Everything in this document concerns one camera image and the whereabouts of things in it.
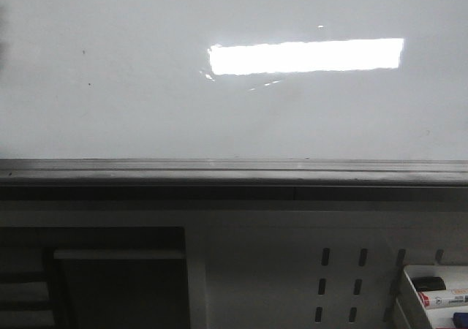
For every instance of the blue capped marker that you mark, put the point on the blue capped marker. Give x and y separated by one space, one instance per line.
460 319

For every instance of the grey aluminium whiteboard ledge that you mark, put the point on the grey aluminium whiteboard ledge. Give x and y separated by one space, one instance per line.
226 179

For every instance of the red capped white marker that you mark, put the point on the red capped white marker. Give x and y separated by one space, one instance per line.
443 298

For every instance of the dark cabinet with white shelf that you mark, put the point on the dark cabinet with white shelf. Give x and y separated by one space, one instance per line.
108 277

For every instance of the white perforated metal panel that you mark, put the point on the white perforated metal panel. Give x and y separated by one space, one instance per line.
313 269

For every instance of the white marker tray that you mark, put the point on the white marker tray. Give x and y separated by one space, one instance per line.
410 312

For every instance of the black capped marker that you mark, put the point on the black capped marker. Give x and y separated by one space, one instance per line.
428 284

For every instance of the white whiteboard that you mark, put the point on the white whiteboard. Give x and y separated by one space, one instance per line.
234 79

